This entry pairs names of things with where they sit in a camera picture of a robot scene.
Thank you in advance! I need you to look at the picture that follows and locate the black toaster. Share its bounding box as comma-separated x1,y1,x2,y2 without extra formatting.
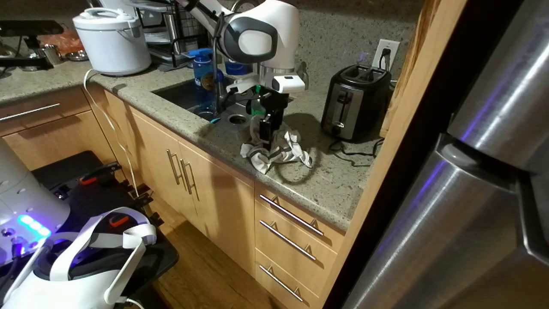
321,63,396,146

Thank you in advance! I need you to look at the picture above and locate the white rice cooker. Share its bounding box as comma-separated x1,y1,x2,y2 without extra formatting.
72,5,154,79

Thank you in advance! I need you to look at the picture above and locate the long metal drawer handle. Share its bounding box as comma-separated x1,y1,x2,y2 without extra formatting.
0,101,62,123

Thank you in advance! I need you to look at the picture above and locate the steel sink basin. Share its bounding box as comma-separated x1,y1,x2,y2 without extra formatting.
151,75,261,127

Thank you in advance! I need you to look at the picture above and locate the black robot cart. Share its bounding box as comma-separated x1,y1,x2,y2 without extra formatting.
31,149,180,288

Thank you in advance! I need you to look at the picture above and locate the white cloth with black stripes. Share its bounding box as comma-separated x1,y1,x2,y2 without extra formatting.
238,129,317,175

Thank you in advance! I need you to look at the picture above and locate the black stove grate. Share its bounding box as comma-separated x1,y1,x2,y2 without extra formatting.
0,19,65,72

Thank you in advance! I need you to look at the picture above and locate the stainless steel refrigerator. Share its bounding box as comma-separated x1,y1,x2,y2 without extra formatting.
341,0,549,309

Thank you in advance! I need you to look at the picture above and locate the white VR headset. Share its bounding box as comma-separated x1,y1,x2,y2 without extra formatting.
1,204,159,309

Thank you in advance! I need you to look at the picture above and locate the metal dish rack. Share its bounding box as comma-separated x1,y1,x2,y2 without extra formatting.
135,0,199,65

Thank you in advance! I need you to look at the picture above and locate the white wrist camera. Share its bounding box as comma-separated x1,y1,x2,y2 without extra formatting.
271,74,309,96

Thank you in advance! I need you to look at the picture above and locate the metal cabinet door handle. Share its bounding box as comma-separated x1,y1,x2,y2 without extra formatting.
164,149,183,187
180,158,200,202

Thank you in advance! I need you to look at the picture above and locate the white rice cooker cord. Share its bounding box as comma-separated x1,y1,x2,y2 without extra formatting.
80,67,142,197

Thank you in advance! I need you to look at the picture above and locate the white wall outlet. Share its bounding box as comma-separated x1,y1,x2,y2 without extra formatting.
370,38,403,72

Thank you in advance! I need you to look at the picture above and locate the green soda bottle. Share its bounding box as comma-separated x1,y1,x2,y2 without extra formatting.
249,84,269,120

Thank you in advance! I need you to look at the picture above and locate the wooden kitchen cabinet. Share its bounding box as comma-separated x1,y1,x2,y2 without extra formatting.
0,84,348,309

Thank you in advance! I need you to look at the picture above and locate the black toaster cord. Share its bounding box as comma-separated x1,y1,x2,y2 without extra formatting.
327,135,384,170

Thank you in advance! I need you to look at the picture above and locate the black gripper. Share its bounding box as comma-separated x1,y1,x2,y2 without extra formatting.
255,89,291,149

